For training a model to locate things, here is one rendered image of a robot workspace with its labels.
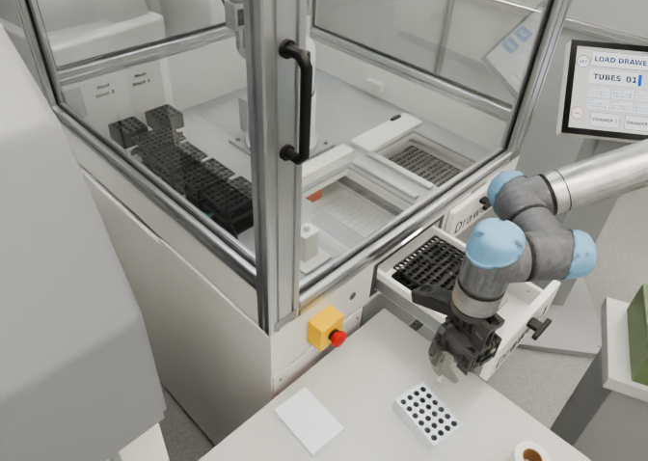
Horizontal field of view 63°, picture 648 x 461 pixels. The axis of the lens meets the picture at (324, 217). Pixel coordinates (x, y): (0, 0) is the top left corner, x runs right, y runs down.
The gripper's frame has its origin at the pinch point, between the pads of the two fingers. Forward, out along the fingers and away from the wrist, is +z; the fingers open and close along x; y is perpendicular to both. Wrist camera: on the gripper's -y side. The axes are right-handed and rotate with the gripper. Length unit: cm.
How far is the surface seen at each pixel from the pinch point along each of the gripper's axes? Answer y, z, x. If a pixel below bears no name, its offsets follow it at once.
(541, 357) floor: -20, 97, 103
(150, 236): -69, 7, -32
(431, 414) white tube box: 0.5, 17.8, 1.6
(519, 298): -9.5, 13.2, 39.7
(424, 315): -16.5, 10.8, 13.5
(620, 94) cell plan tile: -41, -11, 117
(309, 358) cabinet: -26.8, 21.2, -11.5
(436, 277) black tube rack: -22.2, 7.4, 21.7
